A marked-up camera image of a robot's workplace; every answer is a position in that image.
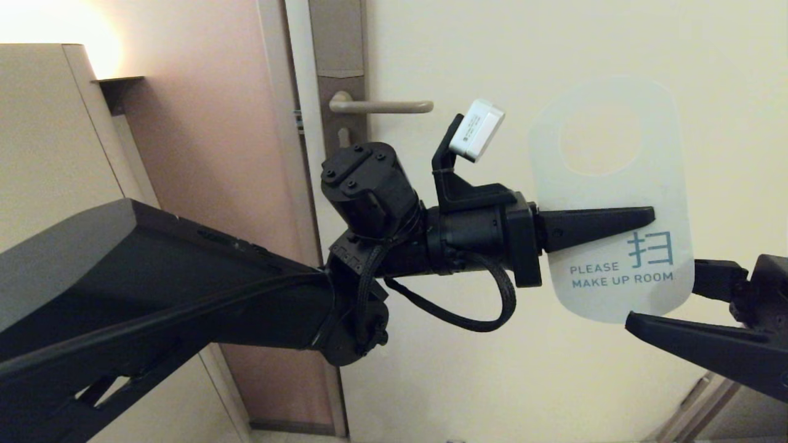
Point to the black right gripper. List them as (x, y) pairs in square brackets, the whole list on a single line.
[(769, 295)]

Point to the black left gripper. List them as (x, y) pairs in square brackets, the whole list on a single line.
[(486, 240)]

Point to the blue and white door hanger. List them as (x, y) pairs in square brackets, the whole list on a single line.
[(609, 178)]

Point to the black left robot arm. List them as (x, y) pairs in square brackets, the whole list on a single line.
[(154, 295)]

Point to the white room door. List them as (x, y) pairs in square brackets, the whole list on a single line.
[(554, 381)]

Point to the metal door latch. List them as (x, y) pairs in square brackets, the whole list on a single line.
[(299, 120)]

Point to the beige keyhole cover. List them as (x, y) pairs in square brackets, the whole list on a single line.
[(343, 135)]

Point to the brown metal lock plate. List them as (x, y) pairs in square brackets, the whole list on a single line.
[(338, 43)]

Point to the dark baseboard strip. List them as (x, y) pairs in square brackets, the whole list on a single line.
[(289, 427)]

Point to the beige cabinet panel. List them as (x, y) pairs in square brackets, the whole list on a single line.
[(49, 135)]

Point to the small brown frame hinge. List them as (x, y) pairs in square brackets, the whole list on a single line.
[(697, 392)]

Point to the brown wooden side frame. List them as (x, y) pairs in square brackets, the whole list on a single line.
[(708, 412)]

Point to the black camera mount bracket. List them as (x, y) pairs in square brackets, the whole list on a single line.
[(455, 191)]

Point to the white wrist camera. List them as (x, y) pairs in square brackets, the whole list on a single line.
[(477, 130)]

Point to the beige door frame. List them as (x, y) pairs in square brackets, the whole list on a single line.
[(284, 123)]

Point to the dark wall light ledge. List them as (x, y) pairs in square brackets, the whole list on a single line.
[(120, 91)]

